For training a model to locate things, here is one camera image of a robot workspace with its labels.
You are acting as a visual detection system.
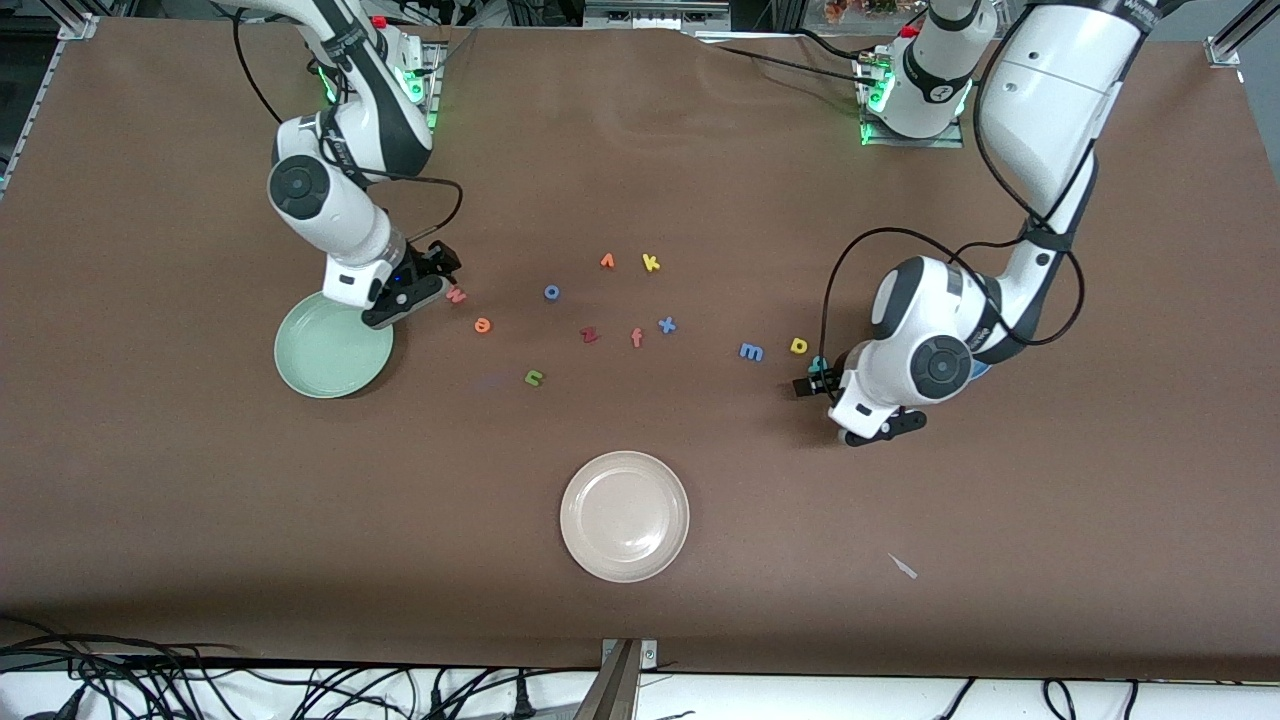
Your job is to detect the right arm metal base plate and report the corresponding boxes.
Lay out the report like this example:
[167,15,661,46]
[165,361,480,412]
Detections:
[400,40,443,136]

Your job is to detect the tangled black floor cables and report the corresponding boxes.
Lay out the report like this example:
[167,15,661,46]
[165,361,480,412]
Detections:
[0,615,601,720]

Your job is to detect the metal bracket at table edge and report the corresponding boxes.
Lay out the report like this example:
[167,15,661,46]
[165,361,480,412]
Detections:
[575,638,659,720]

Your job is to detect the light green round plate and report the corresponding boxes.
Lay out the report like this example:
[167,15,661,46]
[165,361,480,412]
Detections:
[274,287,395,400]

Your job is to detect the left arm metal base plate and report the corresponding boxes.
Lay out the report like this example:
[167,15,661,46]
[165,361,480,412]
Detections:
[858,50,966,149]

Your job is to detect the beige round plate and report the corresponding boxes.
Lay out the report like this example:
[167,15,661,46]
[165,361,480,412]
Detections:
[560,451,691,584]

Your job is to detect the black cable on table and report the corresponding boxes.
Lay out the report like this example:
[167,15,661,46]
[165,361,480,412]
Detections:
[690,28,881,91]

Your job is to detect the brown table cover mat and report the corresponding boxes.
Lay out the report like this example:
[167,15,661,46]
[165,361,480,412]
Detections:
[0,18,1280,681]

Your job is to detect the grey equipment box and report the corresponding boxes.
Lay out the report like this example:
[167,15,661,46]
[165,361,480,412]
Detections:
[583,0,733,31]

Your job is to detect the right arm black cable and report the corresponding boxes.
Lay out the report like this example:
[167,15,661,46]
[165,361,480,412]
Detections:
[232,8,464,263]

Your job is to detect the aluminium frame rail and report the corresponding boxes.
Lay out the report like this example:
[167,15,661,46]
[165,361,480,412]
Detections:
[1205,0,1280,69]
[0,0,101,196]

